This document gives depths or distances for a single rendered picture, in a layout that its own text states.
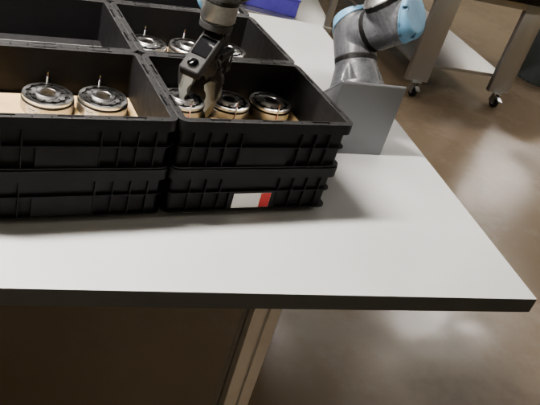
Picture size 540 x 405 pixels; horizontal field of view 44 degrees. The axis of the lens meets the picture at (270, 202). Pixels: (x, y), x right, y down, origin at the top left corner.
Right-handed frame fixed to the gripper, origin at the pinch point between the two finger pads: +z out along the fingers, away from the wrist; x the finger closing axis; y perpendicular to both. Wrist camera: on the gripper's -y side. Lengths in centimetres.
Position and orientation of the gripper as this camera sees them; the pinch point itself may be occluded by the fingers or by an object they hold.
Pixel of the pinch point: (194, 108)
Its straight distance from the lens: 152.3
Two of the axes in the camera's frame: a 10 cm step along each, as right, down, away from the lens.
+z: -2.5, 8.1, 5.3
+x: -9.0, -4.0, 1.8
